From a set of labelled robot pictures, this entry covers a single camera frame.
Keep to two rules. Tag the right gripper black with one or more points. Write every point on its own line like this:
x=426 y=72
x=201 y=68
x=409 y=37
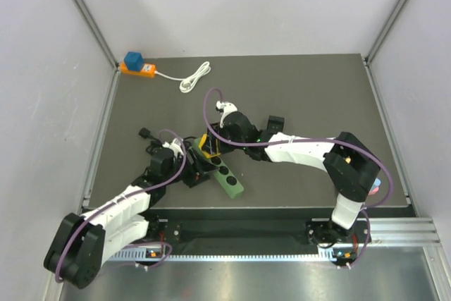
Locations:
x=211 y=144

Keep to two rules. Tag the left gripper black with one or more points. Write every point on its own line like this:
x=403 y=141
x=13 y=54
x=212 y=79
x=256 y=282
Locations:
x=199 y=170

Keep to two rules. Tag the yellow plug adapter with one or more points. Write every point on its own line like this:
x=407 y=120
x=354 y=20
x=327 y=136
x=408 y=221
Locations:
x=209 y=146

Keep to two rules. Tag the green power strip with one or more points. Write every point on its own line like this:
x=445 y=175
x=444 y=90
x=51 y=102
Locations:
x=222 y=173

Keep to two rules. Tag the black plug adapter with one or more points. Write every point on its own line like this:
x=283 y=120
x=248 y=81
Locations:
x=275 y=124

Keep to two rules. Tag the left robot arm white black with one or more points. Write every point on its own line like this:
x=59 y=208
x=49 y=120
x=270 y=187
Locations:
x=83 y=243

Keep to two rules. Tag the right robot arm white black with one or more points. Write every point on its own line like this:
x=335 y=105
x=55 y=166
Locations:
x=354 y=175

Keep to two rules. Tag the light blue plug adapter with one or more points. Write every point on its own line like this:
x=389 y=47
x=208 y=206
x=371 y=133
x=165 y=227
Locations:
x=376 y=183

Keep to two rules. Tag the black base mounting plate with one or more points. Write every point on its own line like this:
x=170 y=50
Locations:
x=250 y=231

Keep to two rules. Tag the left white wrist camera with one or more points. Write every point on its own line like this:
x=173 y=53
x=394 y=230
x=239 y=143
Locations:
x=176 y=146

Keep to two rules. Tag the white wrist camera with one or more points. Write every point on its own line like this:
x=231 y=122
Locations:
x=176 y=146
x=225 y=109

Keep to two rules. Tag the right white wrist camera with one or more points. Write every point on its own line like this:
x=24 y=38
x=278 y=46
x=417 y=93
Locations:
x=225 y=109

